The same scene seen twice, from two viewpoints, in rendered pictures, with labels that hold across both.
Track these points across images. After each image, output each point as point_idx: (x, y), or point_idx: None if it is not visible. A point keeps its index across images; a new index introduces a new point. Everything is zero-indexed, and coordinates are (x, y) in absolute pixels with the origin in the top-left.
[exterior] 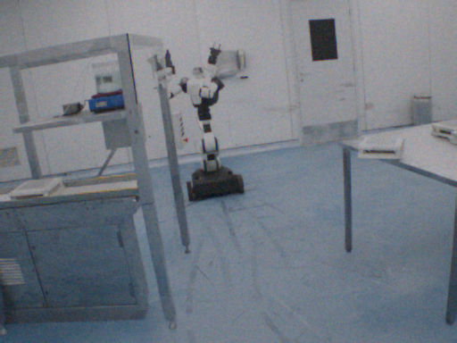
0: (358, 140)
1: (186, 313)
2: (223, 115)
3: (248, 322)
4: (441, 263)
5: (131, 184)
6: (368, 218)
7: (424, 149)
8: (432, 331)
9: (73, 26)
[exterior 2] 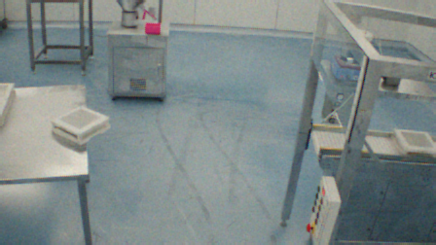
0: (65, 165)
1: (273, 234)
2: None
3: (223, 217)
4: (31, 227)
5: (330, 146)
6: None
7: (40, 124)
8: (103, 180)
9: None
